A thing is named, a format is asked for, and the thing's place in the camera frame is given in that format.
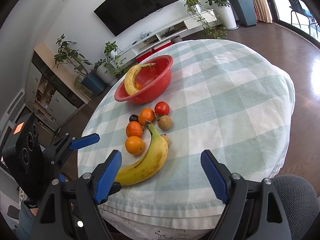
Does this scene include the large smooth orange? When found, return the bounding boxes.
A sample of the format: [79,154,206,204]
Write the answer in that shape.
[125,136,145,155]

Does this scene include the large yellow banana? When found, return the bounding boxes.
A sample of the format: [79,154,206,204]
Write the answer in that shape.
[115,121,169,186]

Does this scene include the brown round kiwi fruit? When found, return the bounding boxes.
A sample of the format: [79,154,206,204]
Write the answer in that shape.
[157,115,172,131]

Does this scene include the grey round chair cushion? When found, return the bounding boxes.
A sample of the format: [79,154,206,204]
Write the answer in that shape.
[272,175,319,239]

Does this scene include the wooden display cabinet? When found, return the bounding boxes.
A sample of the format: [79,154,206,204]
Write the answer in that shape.
[25,43,90,131]

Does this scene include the left tree plant blue pot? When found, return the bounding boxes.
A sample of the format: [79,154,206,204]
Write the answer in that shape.
[54,34,106,97]

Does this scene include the mandarin middle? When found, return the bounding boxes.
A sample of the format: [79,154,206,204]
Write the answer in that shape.
[126,121,143,138]

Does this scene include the mandarin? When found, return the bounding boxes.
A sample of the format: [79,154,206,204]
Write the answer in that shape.
[138,108,155,126]
[126,121,143,138]

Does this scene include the dark purple plum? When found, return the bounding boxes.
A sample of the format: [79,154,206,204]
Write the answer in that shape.
[129,114,139,122]

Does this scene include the banana in bowl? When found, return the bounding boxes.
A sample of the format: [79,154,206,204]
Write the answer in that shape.
[124,62,156,95]

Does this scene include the mandarin upper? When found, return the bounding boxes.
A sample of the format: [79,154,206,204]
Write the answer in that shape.
[138,108,155,126]

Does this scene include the orange fruit inside bowl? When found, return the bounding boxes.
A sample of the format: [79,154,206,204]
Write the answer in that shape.
[136,83,142,90]

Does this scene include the small brown fruit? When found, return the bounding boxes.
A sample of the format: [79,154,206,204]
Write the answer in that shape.
[161,134,171,146]

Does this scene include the red tomato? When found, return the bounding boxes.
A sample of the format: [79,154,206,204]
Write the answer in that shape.
[154,101,170,115]

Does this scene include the small plant on console left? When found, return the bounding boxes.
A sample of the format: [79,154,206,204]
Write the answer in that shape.
[104,41,122,62]

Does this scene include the red plastic colander bowl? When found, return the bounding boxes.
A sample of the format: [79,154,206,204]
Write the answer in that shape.
[114,55,174,105]

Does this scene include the white tv console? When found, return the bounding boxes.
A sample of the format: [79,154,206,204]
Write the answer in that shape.
[117,16,202,65]

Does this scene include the red storage box left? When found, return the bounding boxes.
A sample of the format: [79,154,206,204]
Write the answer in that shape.
[136,49,154,63]

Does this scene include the red storage box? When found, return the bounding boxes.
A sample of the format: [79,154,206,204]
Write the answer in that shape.
[136,49,154,63]
[153,40,172,53]

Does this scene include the green white checkered tablecloth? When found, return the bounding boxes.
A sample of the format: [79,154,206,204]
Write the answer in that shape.
[77,38,296,240]

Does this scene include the red storage box right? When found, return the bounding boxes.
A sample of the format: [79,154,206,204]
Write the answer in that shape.
[153,40,172,53]

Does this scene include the grey small bin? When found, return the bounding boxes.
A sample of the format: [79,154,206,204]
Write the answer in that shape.
[171,36,183,44]

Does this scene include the trailing plant on console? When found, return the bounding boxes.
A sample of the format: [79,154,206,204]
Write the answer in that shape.
[183,0,227,40]

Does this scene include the tall plant dark blue pot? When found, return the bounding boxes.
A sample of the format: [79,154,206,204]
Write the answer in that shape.
[201,0,258,28]

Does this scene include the plant in white tall pot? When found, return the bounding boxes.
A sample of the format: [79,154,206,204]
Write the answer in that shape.
[205,0,239,30]

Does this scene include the black balcony chair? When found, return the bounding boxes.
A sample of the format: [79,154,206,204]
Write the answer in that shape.
[288,0,319,37]

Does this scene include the black wall television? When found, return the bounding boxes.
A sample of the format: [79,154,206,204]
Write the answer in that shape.
[94,0,178,36]

